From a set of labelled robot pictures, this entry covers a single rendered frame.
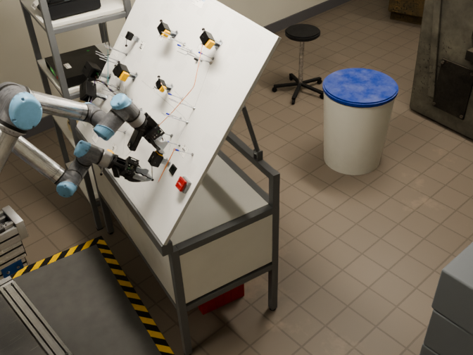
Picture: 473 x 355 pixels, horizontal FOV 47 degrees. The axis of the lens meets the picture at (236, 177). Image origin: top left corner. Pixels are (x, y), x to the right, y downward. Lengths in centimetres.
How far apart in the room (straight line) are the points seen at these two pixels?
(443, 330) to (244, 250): 98
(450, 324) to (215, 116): 135
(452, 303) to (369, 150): 189
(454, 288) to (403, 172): 205
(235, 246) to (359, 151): 169
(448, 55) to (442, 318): 262
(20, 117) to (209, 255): 114
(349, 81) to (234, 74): 190
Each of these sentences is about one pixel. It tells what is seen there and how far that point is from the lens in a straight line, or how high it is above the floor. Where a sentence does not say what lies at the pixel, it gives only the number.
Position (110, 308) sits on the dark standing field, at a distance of 343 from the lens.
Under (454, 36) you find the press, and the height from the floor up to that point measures 80.
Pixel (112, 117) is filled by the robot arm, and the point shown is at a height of 144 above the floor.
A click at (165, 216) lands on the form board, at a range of 249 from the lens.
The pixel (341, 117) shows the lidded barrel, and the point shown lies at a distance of 400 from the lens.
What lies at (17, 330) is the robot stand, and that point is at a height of 21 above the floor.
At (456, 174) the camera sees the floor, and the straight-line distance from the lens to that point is 448.
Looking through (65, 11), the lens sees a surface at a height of 150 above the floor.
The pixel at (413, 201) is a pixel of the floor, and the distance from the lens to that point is 413.
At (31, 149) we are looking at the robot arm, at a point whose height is 133.
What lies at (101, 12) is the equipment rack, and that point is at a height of 146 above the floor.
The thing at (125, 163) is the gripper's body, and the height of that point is 117.
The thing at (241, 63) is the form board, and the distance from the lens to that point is 235.
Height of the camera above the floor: 259
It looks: 38 degrees down
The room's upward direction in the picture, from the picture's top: 2 degrees counter-clockwise
